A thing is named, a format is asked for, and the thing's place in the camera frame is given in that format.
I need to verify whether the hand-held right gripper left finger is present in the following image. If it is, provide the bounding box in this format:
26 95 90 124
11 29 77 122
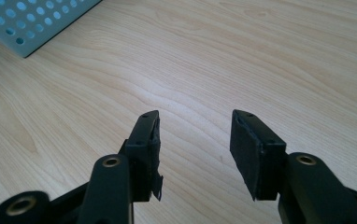
118 109 164 203

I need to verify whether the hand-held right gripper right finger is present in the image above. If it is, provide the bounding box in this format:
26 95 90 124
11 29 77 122
229 108 289 202

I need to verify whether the light blue perforated plastic basket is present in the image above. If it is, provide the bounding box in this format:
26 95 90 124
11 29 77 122
0 0 103 59

